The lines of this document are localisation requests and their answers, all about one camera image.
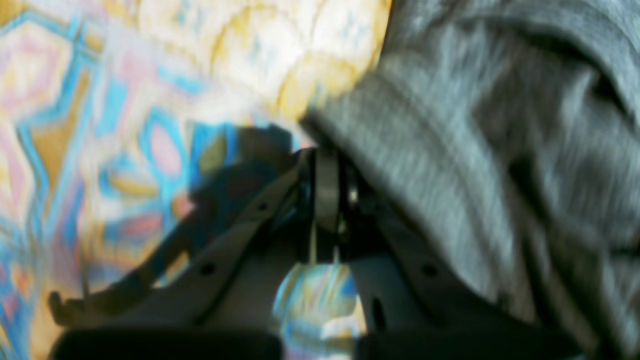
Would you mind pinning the grey t-shirt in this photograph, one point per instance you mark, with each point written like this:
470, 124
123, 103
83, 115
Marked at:
508, 132

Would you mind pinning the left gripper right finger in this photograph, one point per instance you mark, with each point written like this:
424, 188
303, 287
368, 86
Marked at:
415, 307

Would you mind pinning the patterned colourful tablecloth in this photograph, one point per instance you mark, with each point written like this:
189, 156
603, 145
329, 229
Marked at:
113, 111

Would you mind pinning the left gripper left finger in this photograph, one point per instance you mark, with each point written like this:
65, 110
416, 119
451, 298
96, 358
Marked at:
220, 307

